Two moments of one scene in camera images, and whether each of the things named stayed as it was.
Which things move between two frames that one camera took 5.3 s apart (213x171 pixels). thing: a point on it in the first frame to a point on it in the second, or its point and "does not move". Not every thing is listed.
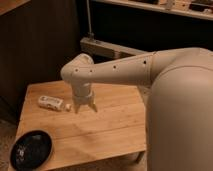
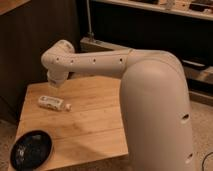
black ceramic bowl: (31, 150) does not move
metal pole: (90, 34) does not move
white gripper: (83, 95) to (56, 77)
